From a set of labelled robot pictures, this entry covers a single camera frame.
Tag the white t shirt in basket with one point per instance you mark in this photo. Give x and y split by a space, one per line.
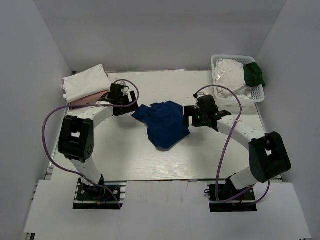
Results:
231 74

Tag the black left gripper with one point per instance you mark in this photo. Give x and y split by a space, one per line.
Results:
128 109

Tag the dark green t shirt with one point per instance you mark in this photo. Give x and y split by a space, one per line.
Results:
253 75

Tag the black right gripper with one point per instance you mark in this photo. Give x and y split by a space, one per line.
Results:
188 111

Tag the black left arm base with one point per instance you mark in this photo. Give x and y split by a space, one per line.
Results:
96 198

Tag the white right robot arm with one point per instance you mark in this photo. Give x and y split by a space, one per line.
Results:
268 156

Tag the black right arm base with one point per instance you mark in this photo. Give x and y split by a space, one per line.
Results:
243 203

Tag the folded white t shirt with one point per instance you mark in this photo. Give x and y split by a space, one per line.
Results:
86 83

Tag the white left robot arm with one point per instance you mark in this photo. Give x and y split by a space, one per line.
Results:
76 141

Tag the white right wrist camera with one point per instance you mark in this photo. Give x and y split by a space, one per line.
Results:
198 95

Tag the folded pink t shirt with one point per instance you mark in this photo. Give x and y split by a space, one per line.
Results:
89 99

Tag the blue t shirt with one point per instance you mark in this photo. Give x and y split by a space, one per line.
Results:
164 123

